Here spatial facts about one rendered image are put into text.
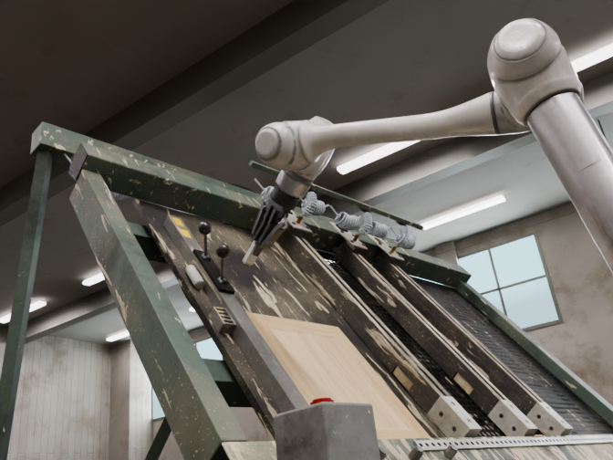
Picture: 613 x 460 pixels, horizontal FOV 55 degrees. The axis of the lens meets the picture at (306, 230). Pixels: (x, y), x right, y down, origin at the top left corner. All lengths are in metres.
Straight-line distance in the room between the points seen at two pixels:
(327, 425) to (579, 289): 8.16
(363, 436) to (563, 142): 0.62
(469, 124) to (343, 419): 0.75
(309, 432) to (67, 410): 11.79
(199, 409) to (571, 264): 8.17
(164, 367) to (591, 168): 0.91
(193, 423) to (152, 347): 0.24
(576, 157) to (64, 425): 11.93
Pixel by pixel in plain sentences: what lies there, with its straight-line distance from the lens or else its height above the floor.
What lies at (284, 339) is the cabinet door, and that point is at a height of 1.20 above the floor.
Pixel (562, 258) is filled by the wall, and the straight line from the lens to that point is 9.15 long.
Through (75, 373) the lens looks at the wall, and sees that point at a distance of 12.89.
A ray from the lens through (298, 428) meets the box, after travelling 0.98.
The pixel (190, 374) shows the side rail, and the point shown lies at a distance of 1.24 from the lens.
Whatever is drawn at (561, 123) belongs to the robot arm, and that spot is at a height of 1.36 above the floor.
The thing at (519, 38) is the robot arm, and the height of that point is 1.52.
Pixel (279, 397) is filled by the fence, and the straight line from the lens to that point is 1.39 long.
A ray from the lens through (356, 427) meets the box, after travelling 0.99.
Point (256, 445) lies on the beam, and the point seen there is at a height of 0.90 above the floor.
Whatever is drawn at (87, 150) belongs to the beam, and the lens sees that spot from 1.99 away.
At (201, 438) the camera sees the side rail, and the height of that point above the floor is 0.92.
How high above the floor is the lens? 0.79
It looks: 25 degrees up
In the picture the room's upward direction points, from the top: 7 degrees counter-clockwise
